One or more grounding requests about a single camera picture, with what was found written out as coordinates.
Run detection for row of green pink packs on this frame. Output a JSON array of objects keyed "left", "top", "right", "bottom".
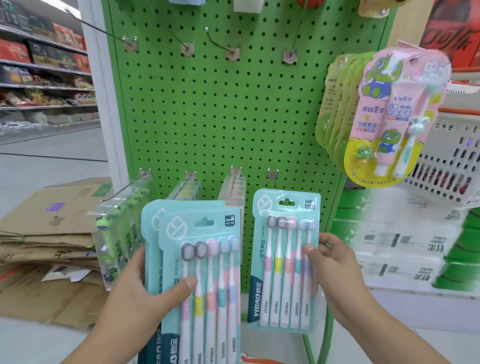
[{"left": 315, "top": 45, "right": 453, "bottom": 189}]

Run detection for person's right forearm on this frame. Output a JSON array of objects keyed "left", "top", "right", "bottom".
[{"left": 333, "top": 292, "right": 451, "bottom": 364}]

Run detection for bundle of clear kids toothbrushes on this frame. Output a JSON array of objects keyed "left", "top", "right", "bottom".
[{"left": 90, "top": 172, "right": 155, "bottom": 290}]

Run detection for clear red cartoon toothbrush box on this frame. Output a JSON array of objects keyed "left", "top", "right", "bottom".
[{"left": 217, "top": 172, "right": 247, "bottom": 211}]

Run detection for basket of candies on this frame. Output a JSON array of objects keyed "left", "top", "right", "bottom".
[{"left": 405, "top": 112, "right": 480, "bottom": 207}]

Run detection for stocked store shelves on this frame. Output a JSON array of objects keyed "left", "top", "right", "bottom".
[{"left": 0, "top": 0, "right": 100, "bottom": 132}]

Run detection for green pegboard display rack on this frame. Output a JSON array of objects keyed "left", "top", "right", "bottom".
[{"left": 101, "top": 0, "right": 399, "bottom": 364}]

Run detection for red cola poster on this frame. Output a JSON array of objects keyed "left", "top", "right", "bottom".
[{"left": 420, "top": 0, "right": 480, "bottom": 70}]

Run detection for pile of flattened cardboard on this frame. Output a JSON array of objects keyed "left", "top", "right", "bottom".
[{"left": 0, "top": 176, "right": 114, "bottom": 331}]

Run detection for person's right hand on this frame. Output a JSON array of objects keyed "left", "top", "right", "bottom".
[{"left": 302, "top": 232, "right": 369, "bottom": 309}]

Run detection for person's left hand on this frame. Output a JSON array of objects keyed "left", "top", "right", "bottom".
[{"left": 97, "top": 247, "right": 198, "bottom": 348}]

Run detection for teal multi toothbrush pack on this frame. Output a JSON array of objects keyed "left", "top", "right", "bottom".
[
  {"left": 159, "top": 208, "right": 245, "bottom": 364},
  {"left": 141, "top": 198, "right": 204, "bottom": 364},
  {"left": 247, "top": 189, "right": 322, "bottom": 333}
]

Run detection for row of red cartoon packs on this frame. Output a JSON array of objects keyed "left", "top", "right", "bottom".
[{"left": 296, "top": 0, "right": 410, "bottom": 19}]

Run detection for bundle of cartoon toothbrush boxes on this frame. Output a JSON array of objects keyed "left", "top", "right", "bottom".
[{"left": 166, "top": 174, "right": 202, "bottom": 204}]

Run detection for white orange shopping basket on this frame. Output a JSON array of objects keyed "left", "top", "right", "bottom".
[{"left": 240, "top": 352, "right": 288, "bottom": 364}]

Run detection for light wooden post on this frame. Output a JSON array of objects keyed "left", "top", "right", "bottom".
[{"left": 386, "top": 0, "right": 438, "bottom": 48}]

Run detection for ceiling light strip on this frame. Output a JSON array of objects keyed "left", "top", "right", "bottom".
[{"left": 41, "top": 0, "right": 82, "bottom": 20}]

